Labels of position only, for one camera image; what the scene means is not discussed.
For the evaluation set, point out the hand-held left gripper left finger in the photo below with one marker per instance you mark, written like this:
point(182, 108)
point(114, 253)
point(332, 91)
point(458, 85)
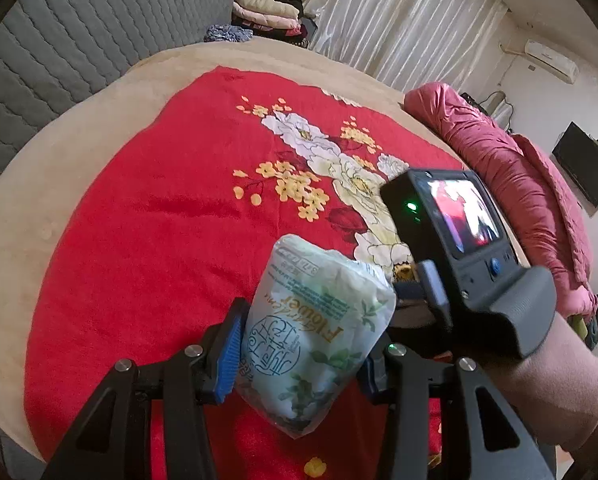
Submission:
point(231, 355)

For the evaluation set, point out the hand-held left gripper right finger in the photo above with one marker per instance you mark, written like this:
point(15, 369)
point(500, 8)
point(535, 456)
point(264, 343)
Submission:
point(379, 375)

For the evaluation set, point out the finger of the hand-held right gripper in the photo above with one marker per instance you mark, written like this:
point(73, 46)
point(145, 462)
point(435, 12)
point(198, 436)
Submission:
point(406, 291)

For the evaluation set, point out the green floral tissue pack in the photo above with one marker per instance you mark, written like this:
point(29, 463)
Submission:
point(319, 320)

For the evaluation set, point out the person's right forearm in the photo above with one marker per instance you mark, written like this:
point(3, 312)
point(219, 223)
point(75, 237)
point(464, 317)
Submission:
point(554, 385)

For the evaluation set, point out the green cloth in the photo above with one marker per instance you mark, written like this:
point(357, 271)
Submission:
point(581, 327)

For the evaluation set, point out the pink quilt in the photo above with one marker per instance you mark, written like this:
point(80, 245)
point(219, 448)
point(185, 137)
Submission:
point(489, 140)

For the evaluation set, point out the black television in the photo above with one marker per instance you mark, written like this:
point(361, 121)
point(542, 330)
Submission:
point(584, 165)

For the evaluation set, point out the white bag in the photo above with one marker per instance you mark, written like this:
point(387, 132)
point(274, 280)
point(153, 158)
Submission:
point(501, 110)

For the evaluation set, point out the red floral blanket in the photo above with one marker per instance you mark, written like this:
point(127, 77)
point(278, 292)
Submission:
point(154, 210)

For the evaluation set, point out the white air conditioner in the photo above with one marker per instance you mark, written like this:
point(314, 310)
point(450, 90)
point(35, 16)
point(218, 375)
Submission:
point(551, 59)

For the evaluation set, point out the beige blanket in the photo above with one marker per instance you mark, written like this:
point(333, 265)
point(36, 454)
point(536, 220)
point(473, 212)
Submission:
point(54, 170)

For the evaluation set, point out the white curtain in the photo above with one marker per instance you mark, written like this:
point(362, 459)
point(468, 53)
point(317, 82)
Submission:
point(409, 20)

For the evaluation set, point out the blue patterned cloth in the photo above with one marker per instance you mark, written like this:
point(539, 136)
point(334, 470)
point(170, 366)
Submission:
point(226, 34)

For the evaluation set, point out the stack of folded clothes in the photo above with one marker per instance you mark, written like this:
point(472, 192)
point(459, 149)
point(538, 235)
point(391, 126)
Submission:
point(264, 10)

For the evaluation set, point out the grey quilted headboard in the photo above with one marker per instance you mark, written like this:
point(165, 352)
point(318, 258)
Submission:
point(79, 35)

